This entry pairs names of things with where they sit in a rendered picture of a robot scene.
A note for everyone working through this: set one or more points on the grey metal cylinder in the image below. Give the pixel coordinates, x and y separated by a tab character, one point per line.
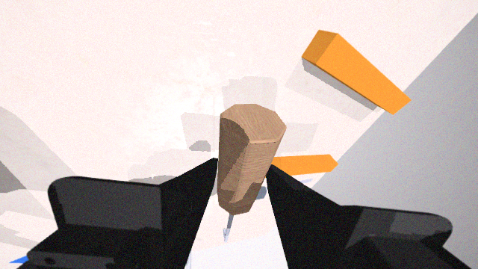
188	264

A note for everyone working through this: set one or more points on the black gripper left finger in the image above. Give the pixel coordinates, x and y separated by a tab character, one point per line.
170	213

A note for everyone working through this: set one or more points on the wooden-handled tool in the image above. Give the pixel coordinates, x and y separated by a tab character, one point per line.
249	138

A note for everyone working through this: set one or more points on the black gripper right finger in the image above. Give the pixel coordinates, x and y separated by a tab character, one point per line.
317	233

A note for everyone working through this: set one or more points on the orange flat bar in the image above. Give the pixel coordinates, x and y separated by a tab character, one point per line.
305	164
331	53

